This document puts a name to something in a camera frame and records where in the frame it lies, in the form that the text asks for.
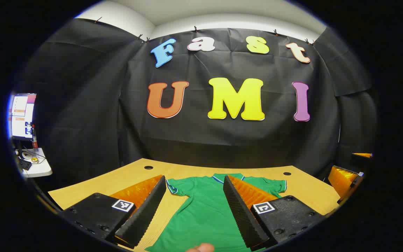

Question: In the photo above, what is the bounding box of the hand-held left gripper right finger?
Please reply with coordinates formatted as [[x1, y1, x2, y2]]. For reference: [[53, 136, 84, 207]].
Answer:
[[222, 175, 328, 251]]

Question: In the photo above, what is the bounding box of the computer monitor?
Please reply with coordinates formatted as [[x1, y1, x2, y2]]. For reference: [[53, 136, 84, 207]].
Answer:
[[7, 93, 37, 140]]

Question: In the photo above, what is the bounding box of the green T-shirt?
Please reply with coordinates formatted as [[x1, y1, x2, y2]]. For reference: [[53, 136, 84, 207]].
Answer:
[[145, 173, 288, 252]]

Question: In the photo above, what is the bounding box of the black backdrop cloth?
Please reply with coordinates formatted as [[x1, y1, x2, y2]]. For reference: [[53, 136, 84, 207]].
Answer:
[[13, 17, 379, 196]]

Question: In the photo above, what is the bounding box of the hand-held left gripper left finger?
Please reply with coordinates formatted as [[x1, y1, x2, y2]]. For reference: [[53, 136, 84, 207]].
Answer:
[[62, 175, 167, 249]]

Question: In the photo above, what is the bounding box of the white side table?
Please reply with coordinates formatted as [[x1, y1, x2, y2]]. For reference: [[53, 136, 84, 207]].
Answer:
[[15, 147, 52, 178]]

